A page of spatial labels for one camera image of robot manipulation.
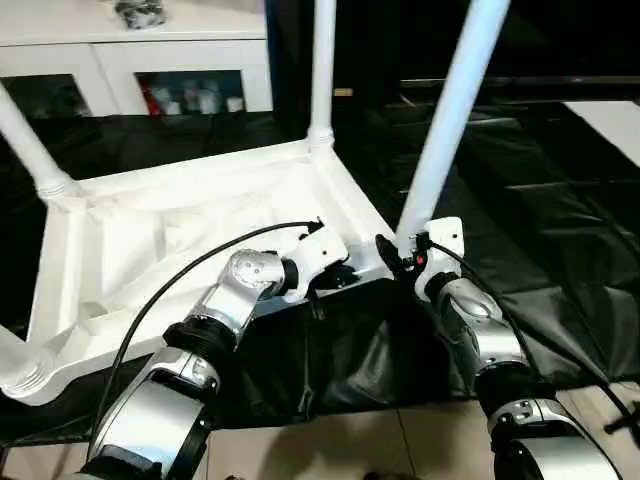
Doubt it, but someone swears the black horizontal bar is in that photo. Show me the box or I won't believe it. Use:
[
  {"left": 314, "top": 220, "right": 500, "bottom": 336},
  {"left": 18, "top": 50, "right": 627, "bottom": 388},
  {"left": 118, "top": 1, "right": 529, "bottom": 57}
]
[{"left": 399, "top": 76, "right": 640, "bottom": 90}]

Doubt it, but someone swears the dark object on cabinet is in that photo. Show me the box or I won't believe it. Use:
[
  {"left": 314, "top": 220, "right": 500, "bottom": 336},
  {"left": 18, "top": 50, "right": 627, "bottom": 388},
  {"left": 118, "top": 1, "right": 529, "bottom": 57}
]
[{"left": 114, "top": 0, "right": 170, "bottom": 30}]

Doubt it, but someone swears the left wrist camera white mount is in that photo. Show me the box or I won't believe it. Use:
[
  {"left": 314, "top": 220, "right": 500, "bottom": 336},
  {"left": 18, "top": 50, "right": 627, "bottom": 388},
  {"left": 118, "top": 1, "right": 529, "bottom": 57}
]
[{"left": 283, "top": 224, "right": 350, "bottom": 305}]

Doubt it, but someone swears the black backdrop cloth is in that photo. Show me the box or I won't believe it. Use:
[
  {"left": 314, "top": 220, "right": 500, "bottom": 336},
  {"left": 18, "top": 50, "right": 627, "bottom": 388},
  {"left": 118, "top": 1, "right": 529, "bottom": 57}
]
[{"left": 269, "top": 0, "right": 640, "bottom": 107}]

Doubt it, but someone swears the white plastic table leg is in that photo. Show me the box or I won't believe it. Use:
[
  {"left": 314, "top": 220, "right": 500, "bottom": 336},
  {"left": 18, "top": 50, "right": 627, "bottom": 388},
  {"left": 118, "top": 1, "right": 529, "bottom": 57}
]
[
  {"left": 0, "top": 322, "right": 54, "bottom": 396},
  {"left": 306, "top": 0, "right": 338, "bottom": 152},
  {"left": 394, "top": 0, "right": 512, "bottom": 252},
  {"left": 0, "top": 82, "right": 81, "bottom": 201}
]

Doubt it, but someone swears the black glossy mat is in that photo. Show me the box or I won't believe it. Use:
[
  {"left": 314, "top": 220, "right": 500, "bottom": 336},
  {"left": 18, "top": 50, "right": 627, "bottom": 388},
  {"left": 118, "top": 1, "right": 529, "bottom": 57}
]
[{"left": 0, "top": 102, "right": 640, "bottom": 449}]

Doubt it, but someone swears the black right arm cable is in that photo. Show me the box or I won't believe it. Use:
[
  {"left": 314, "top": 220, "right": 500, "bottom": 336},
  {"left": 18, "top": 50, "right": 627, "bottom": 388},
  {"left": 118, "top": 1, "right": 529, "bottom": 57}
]
[{"left": 426, "top": 242, "right": 637, "bottom": 417}]

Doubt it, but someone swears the white glass-door cabinet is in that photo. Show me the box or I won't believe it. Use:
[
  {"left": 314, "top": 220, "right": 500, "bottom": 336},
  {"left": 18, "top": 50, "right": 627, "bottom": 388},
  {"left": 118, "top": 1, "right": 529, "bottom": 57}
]
[{"left": 0, "top": 0, "right": 275, "bottom": 120}]

